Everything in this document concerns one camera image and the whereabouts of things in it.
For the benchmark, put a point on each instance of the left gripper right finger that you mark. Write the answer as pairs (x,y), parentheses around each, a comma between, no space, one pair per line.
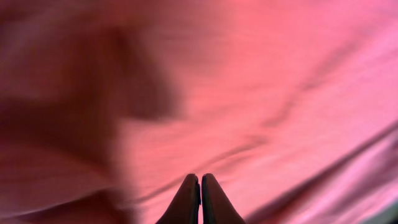
(217,209)

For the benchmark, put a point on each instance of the coral red t-shirt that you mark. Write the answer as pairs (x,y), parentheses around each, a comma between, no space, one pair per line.
(106,107)

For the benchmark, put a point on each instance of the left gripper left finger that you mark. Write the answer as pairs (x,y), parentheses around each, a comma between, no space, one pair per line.
(184,207)

